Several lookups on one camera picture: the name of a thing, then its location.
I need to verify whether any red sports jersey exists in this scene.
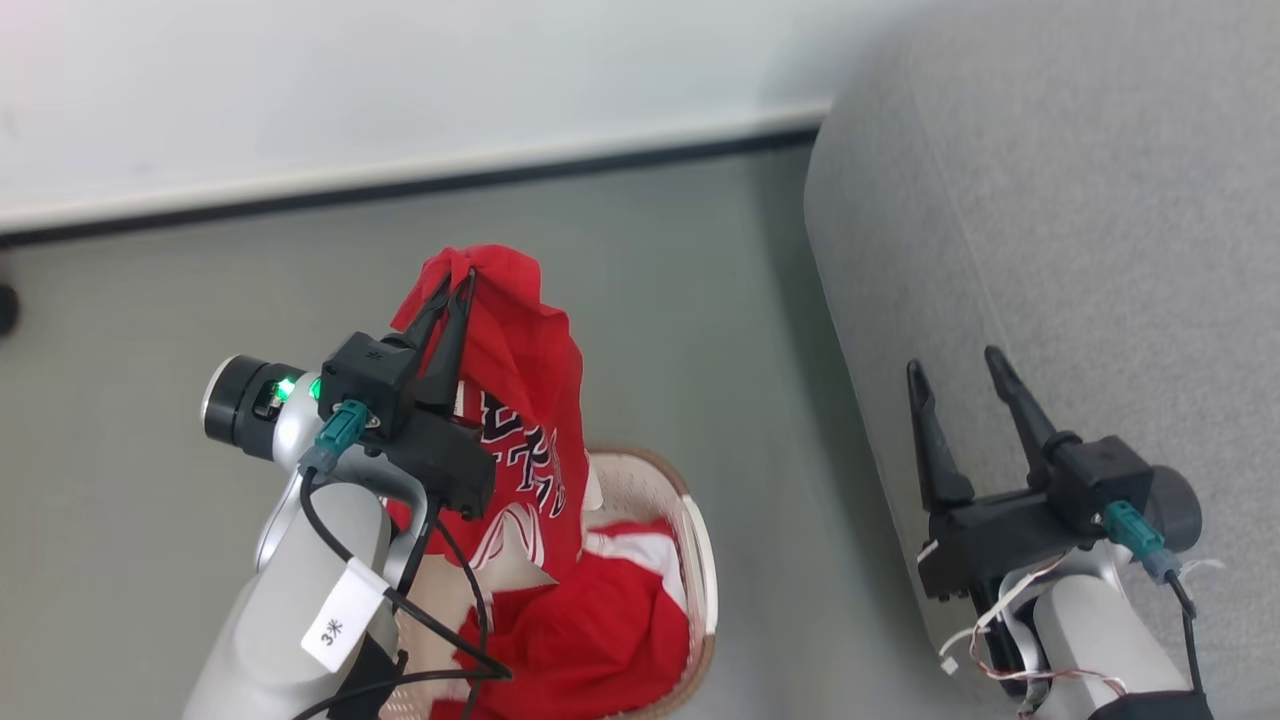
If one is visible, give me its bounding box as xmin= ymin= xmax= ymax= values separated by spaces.
xmin=388 ymin=244 xmax=693 ymax=720

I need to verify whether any cream perforated laundry basket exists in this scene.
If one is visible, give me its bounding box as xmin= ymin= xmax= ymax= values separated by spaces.
xmin=380 ymin=447 xmax=719 ymax=720

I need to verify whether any white and red wire bundle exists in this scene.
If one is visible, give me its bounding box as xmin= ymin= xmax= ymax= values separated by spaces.
xmin=938 ymin=552 xmax=1129 ymax=717

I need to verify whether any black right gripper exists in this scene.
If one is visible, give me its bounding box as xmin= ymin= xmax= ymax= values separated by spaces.
xmin=907 ymin=347 xmax=1101 ymax=601

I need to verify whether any black cable with teal plug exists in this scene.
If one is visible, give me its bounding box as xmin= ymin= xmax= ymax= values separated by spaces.
xmin=290 ymin=400 xmax=513 ymax=720
xmin=1103 ymin=500 xmax=1201 ymax=696

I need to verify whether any white paper cable tag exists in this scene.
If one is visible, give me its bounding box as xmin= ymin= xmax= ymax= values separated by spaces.
xmin=300 ymin=558 xmax=389 ymax=673

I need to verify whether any grey fabric ottoman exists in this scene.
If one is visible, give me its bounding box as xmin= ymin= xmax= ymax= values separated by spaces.
xmin=803 ymin=0 xmax=1280 ymax=720

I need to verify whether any thin black cable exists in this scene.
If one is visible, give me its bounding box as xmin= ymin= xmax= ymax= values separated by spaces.
xmin=435 ymin=515 xmax=491 ymax=720

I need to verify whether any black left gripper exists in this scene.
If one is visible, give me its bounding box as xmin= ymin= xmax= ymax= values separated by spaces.
xmin=385 ymin=268 xmax=497 ymax=519

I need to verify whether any white baseboard with black edge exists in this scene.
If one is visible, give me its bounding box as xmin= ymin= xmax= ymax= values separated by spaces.
xmin=0 ymin=100 xmax=833 ymax=246

